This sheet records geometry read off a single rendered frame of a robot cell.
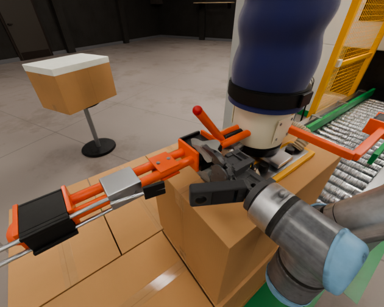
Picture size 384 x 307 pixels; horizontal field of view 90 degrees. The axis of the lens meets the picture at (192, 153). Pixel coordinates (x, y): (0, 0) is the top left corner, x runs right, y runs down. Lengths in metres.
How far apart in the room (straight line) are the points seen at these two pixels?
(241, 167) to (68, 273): 0.85
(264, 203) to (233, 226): 0.17
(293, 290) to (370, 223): 0.18
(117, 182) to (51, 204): 0.11
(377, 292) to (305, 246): 1.52
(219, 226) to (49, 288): 0.75
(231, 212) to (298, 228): 0.22
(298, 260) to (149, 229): 0.77
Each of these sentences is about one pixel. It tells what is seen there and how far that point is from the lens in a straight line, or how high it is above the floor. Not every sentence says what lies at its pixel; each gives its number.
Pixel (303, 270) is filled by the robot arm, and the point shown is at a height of 1.08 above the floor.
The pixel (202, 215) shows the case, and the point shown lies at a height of 0.98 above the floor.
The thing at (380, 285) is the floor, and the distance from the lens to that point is 1.90.
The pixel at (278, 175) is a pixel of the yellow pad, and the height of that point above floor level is 1.00.
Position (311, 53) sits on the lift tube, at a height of 1.32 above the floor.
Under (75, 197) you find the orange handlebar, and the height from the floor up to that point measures 1.11.
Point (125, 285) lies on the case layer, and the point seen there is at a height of 0.54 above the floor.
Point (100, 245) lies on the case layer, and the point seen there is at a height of 0.54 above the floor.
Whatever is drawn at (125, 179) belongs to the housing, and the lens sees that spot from 0.43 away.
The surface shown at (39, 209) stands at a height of 1.13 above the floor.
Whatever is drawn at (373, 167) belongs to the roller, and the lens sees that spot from 1.82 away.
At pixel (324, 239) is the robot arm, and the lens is 0.36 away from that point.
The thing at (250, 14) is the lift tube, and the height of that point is 1.40.
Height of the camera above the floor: 1.40
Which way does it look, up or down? 37 degrees down
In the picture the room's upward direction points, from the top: straight up
